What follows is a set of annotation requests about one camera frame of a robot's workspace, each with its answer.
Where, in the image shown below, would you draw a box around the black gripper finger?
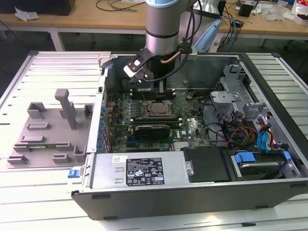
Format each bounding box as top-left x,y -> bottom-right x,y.
155,80 -> 167,94

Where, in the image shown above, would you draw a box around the silver green CPU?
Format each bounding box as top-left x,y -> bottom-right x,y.
150,102 -> 170,116

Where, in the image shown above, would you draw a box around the metal socket cover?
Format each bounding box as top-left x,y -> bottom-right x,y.
145,101 -> 174,118

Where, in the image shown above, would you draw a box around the CPU socket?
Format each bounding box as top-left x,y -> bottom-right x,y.
143,100 -> 175,119

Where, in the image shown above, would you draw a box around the black RAM slot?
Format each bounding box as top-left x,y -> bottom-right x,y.
129,91 -> 174,96
131,120 -> 181,125
129,95 -> 174,100
131,116 -> 180,121
129,93 -> 174,98
131,118 -> 181,123
131,122 -> 182,128
129,89 -> 174,93

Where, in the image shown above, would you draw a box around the black graphics card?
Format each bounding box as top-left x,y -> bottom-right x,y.
133,124 -> 170,140

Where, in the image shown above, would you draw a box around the green motherboard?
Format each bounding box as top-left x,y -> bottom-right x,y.
105,89 -> 212,154

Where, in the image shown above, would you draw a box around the pale blue teach pendant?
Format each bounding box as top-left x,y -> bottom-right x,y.
193,18 -> 222,52

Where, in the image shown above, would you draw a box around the silver finned heat sink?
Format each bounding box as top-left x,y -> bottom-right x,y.
173,141 -> 191,151

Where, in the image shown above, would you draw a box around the silver metal disk bay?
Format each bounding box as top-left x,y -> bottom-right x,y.
208,63 -> 275,128

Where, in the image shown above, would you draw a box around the wooden desk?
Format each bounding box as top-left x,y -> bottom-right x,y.
0,0 -> 308,52

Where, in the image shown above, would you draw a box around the black plastic shroud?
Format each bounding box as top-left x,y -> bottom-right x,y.
180,146 -> 232,183

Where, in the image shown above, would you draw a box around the silver power supply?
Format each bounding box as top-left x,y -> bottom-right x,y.
90,153 -> 191,191

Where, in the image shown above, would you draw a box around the small black box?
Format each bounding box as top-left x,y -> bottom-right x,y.
237,2 -> 255,18

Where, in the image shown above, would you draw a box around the black silver PC case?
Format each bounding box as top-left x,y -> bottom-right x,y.
71,51 -> 308,221

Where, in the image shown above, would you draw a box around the gray parts rack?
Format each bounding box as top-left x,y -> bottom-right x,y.
6,88 -> 95,169

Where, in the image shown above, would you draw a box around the green RAM stick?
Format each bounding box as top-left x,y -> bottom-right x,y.
28,143 -> 71,148

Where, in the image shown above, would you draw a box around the hard disk in blue carrier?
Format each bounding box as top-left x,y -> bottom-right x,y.
231,151 -> 293,180

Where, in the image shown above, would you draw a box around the clear plastic bags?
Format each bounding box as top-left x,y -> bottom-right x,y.
263,1 -> 295,22

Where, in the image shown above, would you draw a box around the large black box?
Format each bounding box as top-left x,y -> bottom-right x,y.
0,0 -> 77,16

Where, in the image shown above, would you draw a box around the white crumpled bag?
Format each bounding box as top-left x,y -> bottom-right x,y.
13,6 -> 40,23

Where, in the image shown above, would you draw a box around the red white packet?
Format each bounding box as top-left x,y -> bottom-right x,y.
291,0 -> 308,25

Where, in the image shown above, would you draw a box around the bronze curved cable sleeve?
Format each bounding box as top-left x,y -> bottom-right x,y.
160,51 -> 181,64

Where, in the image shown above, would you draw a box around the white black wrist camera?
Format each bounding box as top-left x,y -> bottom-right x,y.
123,55 -> 149,83

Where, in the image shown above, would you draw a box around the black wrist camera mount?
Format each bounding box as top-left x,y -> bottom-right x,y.
177,39 -> 198,55

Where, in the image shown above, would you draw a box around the yellow black power wire bundle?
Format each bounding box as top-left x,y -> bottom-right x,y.
225,121 -> 257,147

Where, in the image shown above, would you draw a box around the blue data wire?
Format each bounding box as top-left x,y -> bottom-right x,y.
256,129 -> 265,153
262,128 -> 274,154

